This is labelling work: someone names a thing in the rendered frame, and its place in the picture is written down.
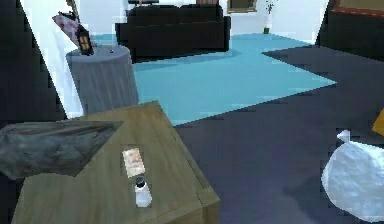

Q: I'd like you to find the houseplant in white pot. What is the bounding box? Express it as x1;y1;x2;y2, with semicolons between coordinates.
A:
263;0;278;35

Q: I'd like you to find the white garbage bag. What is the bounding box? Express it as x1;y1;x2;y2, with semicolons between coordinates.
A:
321;129;384;223

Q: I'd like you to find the yellow box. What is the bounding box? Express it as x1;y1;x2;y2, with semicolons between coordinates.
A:
371;108;384;137

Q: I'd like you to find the black lantern with orange glow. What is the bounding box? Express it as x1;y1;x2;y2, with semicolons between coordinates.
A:
76;25;95;57

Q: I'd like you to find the olive wooden table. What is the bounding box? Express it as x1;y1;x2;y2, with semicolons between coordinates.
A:
10;100;221;224

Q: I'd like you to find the grey round draped table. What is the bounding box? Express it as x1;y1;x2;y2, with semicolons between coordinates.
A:
65;45;140;116

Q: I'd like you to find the white bottle with black cap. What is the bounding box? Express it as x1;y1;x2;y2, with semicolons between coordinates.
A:
134;176;153;208

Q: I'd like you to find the black sofa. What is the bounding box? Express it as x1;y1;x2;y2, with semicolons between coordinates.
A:
115;3;232;64

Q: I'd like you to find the framed wall picture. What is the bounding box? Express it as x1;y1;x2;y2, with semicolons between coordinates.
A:
227;0;258;14

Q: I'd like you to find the dark cabinet with red top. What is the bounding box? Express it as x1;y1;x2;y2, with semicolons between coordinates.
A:
315;0;384;63

